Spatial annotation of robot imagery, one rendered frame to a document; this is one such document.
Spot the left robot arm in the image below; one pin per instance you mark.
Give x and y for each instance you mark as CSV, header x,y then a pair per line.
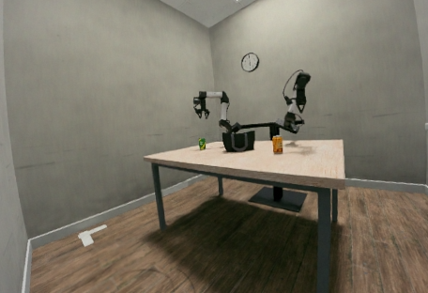
x,y
290,117

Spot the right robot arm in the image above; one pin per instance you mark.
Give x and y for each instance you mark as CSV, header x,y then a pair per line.
x,y
224,100

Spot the black fabric bag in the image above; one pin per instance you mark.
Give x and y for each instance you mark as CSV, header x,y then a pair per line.
x,y
238,141

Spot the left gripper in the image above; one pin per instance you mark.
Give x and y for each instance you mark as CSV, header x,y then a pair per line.
x,y
300,100

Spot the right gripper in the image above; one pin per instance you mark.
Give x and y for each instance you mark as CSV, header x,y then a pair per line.
x,y
203,108

